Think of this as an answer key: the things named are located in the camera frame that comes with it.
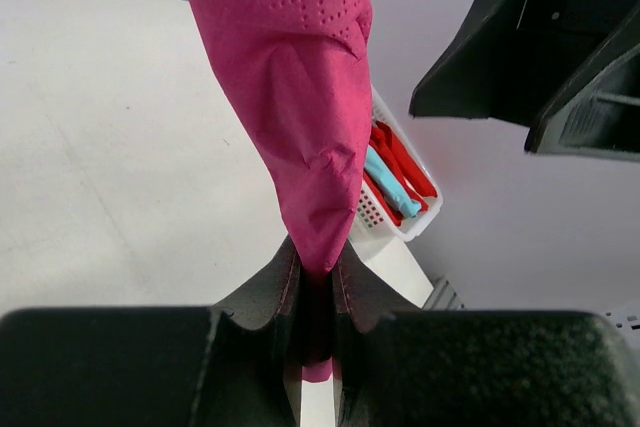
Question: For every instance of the large white plastic basket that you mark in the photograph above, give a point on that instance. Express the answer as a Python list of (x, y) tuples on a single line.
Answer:
[(372, 222)]

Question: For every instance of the aluminium frame rail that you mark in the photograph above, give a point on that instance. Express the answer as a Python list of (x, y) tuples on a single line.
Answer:
[(443, 297)]

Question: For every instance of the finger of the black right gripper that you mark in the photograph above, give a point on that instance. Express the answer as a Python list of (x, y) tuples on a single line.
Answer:
[(595, 113), (523, 60)]

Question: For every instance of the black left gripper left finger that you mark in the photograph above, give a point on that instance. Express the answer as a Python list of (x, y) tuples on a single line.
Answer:
[(228, 364)]

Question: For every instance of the pink paper napkin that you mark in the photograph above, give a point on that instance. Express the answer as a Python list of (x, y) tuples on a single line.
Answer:
[(296, 73)]

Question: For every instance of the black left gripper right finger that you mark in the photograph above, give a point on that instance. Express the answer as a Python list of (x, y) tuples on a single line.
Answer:
[(396, 364)]

